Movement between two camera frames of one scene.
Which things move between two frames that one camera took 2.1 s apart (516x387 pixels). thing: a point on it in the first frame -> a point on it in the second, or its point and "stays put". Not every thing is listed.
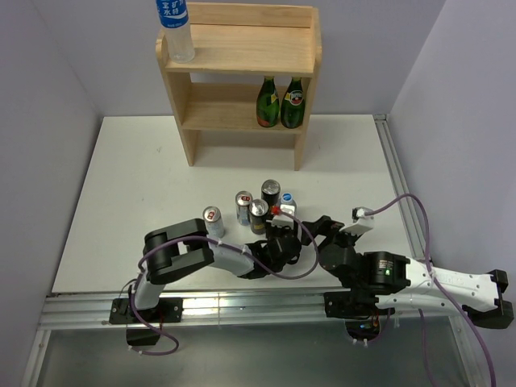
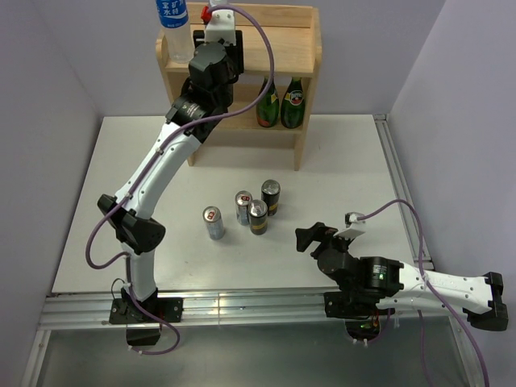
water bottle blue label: x=173 y=16 stays put
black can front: x=258 y=211 stays put
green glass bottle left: x=268 y=104 stays put
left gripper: x=269 y=226 -> x=235 y=53
